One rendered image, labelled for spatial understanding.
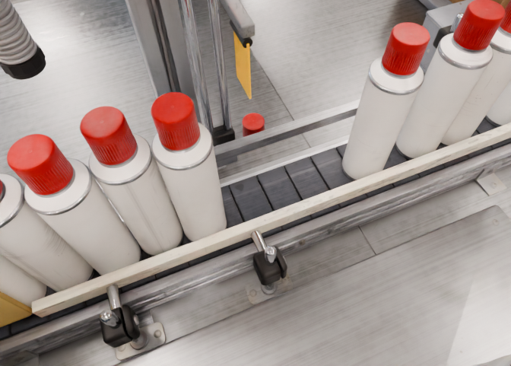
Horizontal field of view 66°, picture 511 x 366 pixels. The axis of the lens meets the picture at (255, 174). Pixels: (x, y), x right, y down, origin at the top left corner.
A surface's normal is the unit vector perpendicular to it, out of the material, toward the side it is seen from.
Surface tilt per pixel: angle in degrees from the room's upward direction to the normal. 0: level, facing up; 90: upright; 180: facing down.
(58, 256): 90
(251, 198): 0
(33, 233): 90
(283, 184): 0
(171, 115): 2
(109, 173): 42
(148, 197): 90
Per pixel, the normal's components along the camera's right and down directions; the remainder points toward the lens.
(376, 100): -0.76, 0.55
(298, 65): -0.02, -0.55
